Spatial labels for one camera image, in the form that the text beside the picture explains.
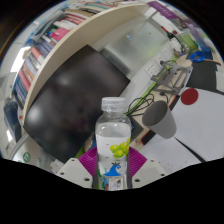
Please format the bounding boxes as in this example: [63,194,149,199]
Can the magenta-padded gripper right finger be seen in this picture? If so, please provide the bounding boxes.
[126,146,168,190]

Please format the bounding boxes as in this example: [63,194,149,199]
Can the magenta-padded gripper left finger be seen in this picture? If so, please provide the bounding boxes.
[55,146,100,190]

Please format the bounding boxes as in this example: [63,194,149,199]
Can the clear printed water bottle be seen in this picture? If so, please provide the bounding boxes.
[94,96,133,192]

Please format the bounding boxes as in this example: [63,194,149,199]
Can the grey ribbed cup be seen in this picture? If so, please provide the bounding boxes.
[141,99,178,140]

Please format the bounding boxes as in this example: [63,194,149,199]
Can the black computer monitor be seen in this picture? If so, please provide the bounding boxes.
[22,44,132,164]

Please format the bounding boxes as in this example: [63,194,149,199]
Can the white paper sheet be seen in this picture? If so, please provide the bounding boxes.
[139,88,224,164]

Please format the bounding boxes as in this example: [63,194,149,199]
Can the flat round red coaster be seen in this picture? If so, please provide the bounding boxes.
[180,87,200,106]

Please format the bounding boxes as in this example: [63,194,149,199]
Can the grey metal laptop stand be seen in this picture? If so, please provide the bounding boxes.
[150,59,194,98]

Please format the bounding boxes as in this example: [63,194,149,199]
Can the black desk mat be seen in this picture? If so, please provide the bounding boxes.
[184,59,224,94]

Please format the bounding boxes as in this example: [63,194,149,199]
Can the shelf unit with books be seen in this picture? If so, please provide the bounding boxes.
[3,0,151,131]

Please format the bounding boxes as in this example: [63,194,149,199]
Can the purple hanging banner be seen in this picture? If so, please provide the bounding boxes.
[146,0,178,19]

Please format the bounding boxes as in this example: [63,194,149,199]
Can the black cables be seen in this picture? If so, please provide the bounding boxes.
[125,93,156,118]

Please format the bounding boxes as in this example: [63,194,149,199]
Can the white wall outlets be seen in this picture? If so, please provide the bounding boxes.
[144,49,174,76]

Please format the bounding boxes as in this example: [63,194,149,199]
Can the blue coiled cable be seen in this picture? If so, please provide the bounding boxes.
[191,50,208,64]

